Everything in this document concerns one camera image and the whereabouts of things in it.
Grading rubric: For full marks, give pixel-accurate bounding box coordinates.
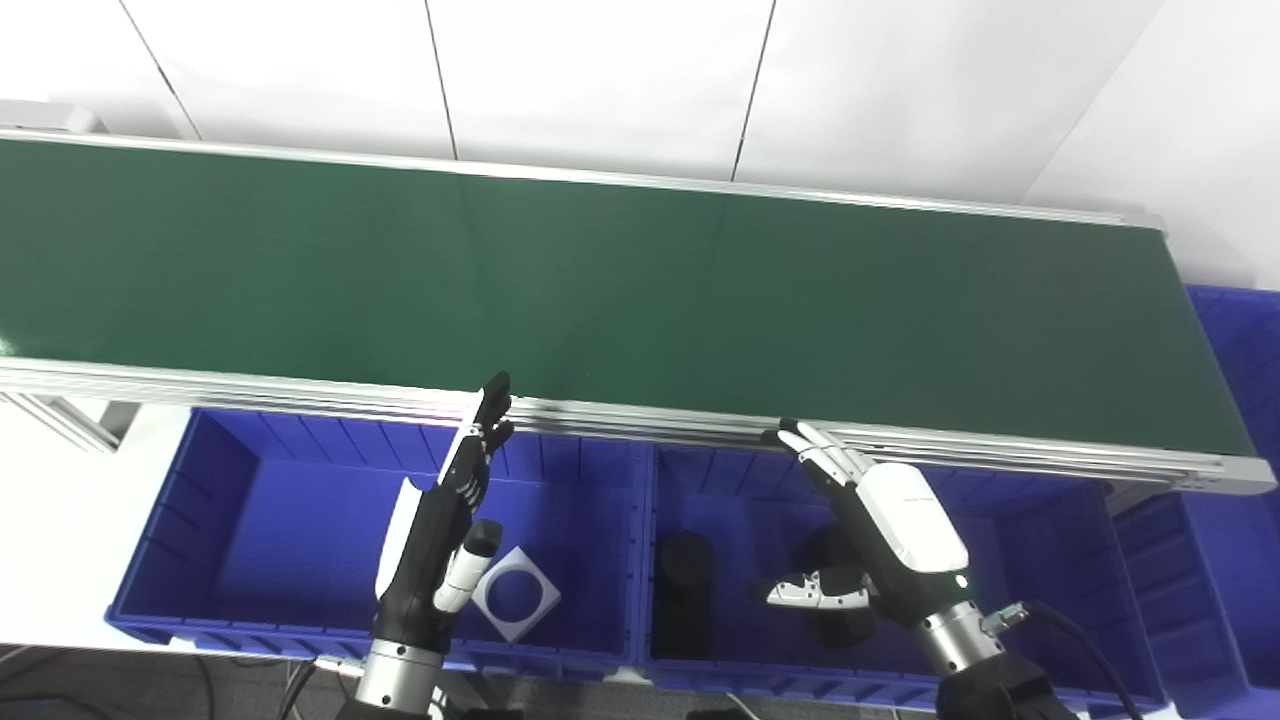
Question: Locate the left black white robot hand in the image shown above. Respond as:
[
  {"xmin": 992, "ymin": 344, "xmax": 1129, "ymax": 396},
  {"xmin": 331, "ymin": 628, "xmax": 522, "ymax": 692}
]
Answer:
[{"xmin": 372, "ymin": 372, "xmax": 516, "ymax": 651}]

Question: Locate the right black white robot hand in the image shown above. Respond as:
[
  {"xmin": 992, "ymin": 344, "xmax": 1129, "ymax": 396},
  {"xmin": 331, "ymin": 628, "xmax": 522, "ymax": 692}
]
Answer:
[{"xmin": 765, "ymin": 418, "xmax": 976, "ymax": 631}]

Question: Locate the black cylinder block part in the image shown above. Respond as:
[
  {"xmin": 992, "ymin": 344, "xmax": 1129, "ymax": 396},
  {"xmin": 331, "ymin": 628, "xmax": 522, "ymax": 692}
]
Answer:
[
  {"xmin": 652, "ymin": 532, "xmax": 716, "ymax": 661},
  {"xmin": 800, "ymin": 525, "xmax": 881, "ymax": 649}
]

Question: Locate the white square part with hole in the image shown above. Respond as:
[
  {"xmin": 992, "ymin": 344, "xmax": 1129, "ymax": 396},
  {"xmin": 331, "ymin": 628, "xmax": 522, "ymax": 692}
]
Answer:
[{"xmin": 470, "ymin": 545, "xmax": 561, "ymax": 644}]

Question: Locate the blue bin with black parts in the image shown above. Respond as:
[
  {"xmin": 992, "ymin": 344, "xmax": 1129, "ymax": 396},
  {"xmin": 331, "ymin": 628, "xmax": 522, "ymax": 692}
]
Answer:
[{"xmin": 635, "ymin": 440, "xmax": 1166, "ymax": 713}]

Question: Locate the blue bin with white part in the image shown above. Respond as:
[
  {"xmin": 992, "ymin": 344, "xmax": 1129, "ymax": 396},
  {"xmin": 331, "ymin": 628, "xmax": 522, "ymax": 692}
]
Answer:
[{"xmin": 105, "ymin": 405, "xmax": 656, "ymax": 673}]

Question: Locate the green conveyor belt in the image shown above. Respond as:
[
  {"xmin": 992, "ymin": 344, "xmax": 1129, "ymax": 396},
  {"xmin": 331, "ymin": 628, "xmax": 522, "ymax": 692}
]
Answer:
[
  {"xmin": 0, "ymin": 128, "xmax": 1278, "ymax": 496},
  {"xmin": 0, "ymin": 138, "xmax": 1256, "ymax": 456}
]

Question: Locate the empty blue plastic bin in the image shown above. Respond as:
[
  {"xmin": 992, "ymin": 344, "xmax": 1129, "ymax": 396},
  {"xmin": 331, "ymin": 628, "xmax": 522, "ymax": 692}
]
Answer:
[{"xmin": 1105, "ymin": 285, "xmax": 1280, "ymax": 720}]

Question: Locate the aluminium conveyor leg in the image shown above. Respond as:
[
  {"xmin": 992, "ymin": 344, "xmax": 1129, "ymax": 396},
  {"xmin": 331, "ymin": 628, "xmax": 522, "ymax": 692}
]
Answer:
[{"xmin": 0, "ymin": 393, "xmax": 136, "ymax": 453}]

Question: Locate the grey conveyor end cap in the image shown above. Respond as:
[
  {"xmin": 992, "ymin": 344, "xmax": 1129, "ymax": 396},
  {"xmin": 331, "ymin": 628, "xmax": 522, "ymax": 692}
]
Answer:
[{"xmin": 0, "ymin": 100, "xmax": 106, "ymax": 136}]

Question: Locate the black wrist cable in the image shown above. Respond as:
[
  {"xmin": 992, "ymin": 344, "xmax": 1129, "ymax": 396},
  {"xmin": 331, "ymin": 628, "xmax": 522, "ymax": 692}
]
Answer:
[{"xmin": 980, "ymin": 598, "xmax": 1146, "ymax": 720}]

